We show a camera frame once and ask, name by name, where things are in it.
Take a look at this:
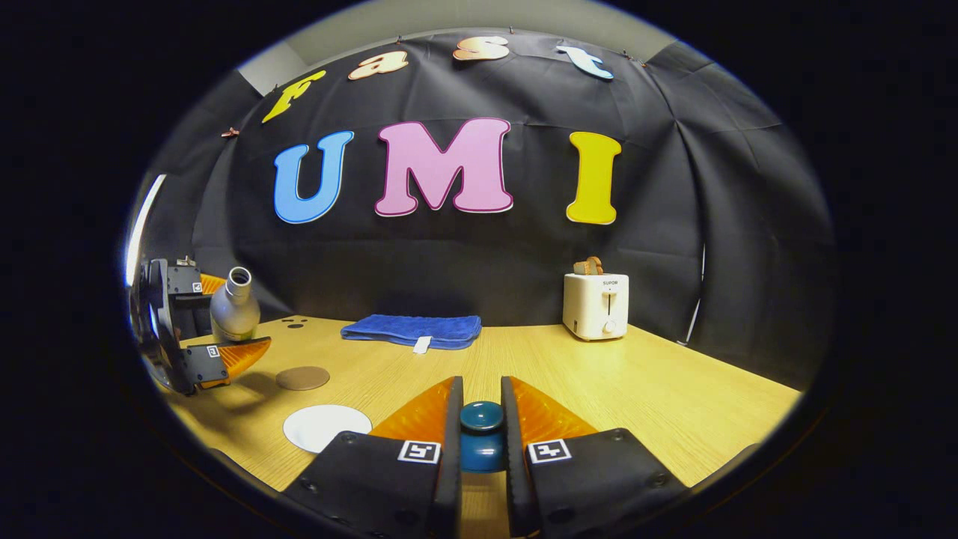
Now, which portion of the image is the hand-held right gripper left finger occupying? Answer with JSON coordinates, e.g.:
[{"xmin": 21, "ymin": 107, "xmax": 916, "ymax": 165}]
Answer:
[{"xmin": 281, "ymin": 376, "xmax": 465, "ymax": 539}]

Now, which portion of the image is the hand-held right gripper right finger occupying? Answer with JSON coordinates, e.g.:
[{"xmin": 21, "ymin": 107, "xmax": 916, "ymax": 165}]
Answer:
[{"xmin": 500, "ymin": 376, "xmax": 689, "ymax": 539}]

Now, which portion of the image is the silver green water bottle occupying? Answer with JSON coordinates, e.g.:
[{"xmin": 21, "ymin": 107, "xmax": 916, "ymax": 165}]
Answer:
[{"xmin": 210, "ymin": 267, "xmax": 262, "ymax": 344}]

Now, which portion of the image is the brown round coaster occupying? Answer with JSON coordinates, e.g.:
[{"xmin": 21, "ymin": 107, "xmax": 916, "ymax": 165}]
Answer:
[{"xmin": 275, "ymin": 365, "xmax": 331, "ymax": 392}]

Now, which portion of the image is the white round saucer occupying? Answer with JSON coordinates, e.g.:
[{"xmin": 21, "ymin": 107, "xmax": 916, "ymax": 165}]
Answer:
[{"xmin": 283, "ymin": 404, "xmax": 373, "ymax": 454}]

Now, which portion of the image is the blue folded towel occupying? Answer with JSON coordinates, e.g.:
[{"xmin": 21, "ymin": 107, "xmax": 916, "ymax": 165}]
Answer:
[{"xmin": 341, "ymin": 314, "xmax": 483, "ymax": 354}]

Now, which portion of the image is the white toaster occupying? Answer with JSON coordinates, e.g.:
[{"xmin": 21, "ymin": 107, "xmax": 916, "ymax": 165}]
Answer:
[{"xmin": 562, "ymin": 272, "xmax": 630, "ymax": 342}]

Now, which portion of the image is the black backdrop cloth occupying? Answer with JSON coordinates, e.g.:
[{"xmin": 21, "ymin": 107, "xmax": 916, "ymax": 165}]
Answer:
[{"xmin": 127, "ymin": 30, "xmax": 835, "ymax": 390}]

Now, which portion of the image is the white hanging cable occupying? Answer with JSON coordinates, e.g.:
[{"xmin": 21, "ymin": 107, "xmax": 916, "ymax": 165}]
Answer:
[{"xmin": 677, "ymin": 243, "xmax": 707, "ymax": 346}]

